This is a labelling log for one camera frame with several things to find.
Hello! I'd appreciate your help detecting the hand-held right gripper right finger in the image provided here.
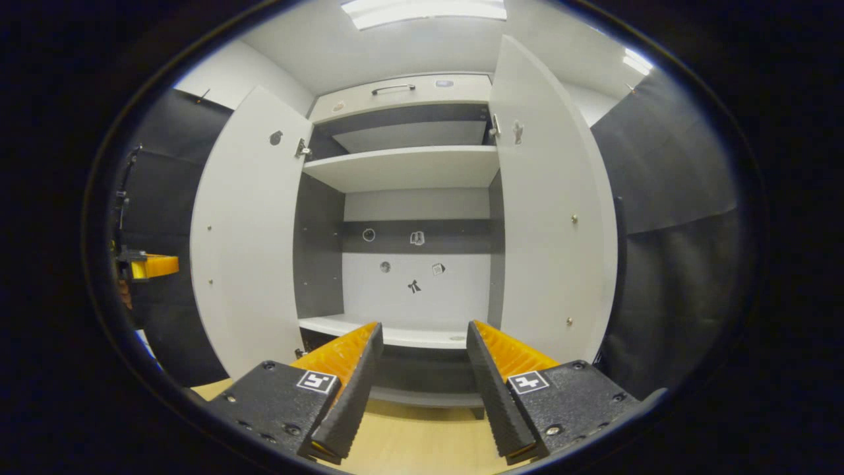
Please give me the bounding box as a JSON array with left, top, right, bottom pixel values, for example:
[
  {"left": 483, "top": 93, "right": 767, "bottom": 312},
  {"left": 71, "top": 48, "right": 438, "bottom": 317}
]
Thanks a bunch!
[{"left": 466, "top": 320, "right": 642, "bottom": 466}]

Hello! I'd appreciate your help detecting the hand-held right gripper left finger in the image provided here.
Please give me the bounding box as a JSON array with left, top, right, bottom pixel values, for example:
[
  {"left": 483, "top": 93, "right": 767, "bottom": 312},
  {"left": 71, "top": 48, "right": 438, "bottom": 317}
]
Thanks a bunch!
[{"left": 208, "top": 321, "right": 384, "bottom": 466}]

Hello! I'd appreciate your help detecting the beige cabinet door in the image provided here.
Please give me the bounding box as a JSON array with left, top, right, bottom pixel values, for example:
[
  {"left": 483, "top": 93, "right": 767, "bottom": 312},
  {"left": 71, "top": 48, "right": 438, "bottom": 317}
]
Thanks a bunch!
[
  {"left": 488, "top": 34, "right": 618, "bottom": 365},
  {"left": 190, "top": 84, "right": 314, "bottom": 380}
]

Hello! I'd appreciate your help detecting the beige double-door shoe cabinet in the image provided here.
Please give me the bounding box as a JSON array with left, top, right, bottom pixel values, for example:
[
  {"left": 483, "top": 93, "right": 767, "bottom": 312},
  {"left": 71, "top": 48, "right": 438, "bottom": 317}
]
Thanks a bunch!
[{"left": 190, "top": 34, "right": 618, "bottom": 408}]

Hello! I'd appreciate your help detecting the white cabinet shelf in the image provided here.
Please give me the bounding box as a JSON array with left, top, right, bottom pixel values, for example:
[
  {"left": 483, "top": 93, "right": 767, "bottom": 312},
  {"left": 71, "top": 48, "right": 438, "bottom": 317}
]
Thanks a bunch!
[
  {"left": 303, "top": 145, "right": 500, "bottom": 193},
  {"left": 298, "top": 315, "right": 472, "bottom": 349},
  {"left": 332, "top": 121, "right": 489, "bottom": 154}
]

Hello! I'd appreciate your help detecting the black backdrop cloth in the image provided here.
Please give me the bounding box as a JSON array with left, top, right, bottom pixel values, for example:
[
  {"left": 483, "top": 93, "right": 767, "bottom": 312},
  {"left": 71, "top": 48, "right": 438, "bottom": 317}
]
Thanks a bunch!
[
  {"left": 109, "top": 89, "right": 314, "bottom": 387},
  {"left": 590, "top": 66, "right": 756, "bottom": 400}
]

